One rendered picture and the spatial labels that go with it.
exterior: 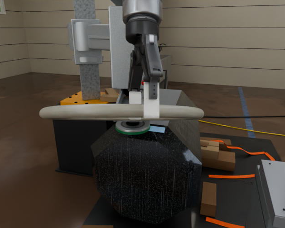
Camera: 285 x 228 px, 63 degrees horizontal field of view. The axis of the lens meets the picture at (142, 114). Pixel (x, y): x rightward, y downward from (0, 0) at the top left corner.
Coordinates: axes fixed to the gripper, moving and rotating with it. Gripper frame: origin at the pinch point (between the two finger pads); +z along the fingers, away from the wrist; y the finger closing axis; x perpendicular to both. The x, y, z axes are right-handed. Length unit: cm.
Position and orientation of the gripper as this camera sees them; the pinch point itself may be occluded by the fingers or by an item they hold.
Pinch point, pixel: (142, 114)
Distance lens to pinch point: 51.7
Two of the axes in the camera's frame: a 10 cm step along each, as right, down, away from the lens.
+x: -9.7, -0.1, -2.6
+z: 0.0, 10.0, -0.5
